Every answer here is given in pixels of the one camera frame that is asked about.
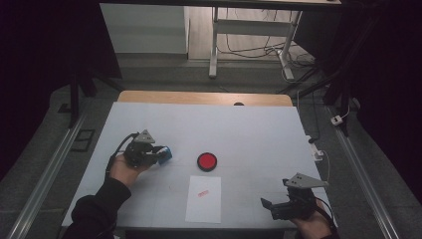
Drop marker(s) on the person's right hand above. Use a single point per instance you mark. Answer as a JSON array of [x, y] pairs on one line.
[[315, 229]]

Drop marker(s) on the white desk frame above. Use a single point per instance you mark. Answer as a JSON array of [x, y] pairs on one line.
[[252, 27]]

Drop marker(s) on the black tripod stand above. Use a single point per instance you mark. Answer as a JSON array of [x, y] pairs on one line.
[[341, 96], [74, 99]]

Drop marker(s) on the large white table mat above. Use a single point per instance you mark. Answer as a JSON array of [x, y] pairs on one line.
[[249, 132]]

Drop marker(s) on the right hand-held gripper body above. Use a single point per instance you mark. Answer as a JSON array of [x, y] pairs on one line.
[[298, 207]]

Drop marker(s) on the red round dish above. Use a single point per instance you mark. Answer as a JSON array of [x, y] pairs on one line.
[[207, 161]]

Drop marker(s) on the person's left hand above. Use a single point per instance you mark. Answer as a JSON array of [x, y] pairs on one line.
[[124, 172]]

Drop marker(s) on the small white adapter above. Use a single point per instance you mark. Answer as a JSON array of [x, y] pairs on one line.
[[336, 120]]

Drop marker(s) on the white cabinet panel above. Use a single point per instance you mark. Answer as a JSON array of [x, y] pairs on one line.
[[146, 30]]

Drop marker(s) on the white power strip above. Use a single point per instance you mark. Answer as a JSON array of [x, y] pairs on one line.
[[316, 150]]

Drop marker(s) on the white paper sheet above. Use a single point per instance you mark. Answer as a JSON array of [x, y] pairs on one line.
[[204, 209]]

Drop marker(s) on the aluminium floor rail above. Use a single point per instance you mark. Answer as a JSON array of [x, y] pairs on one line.
[[361, 176], [46, 176]]

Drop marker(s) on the black table grommet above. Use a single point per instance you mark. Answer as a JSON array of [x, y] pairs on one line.
[[238, 104]]

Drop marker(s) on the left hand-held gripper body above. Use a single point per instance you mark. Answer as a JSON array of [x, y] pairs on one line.
[[141, 154]]

